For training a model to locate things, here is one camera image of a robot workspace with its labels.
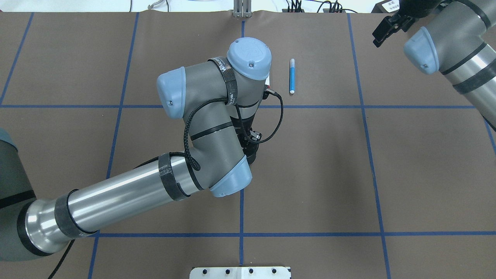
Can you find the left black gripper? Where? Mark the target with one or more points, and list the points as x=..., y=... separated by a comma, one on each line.
x=251, y=154

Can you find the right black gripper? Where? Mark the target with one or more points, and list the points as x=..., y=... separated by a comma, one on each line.
x=411, y=8

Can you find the blue marker pen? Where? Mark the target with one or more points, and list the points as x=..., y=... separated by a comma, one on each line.
x=292, y=77

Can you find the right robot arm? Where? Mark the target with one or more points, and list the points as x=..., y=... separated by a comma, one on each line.
x=452, y=44

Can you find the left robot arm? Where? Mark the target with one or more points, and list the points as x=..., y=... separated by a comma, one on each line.
x=216, y=99

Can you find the aluminium frame post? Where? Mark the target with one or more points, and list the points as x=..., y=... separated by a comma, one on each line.
x=242, y=9

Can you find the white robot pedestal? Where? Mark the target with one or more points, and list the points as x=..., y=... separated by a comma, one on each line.
x=239, y=272

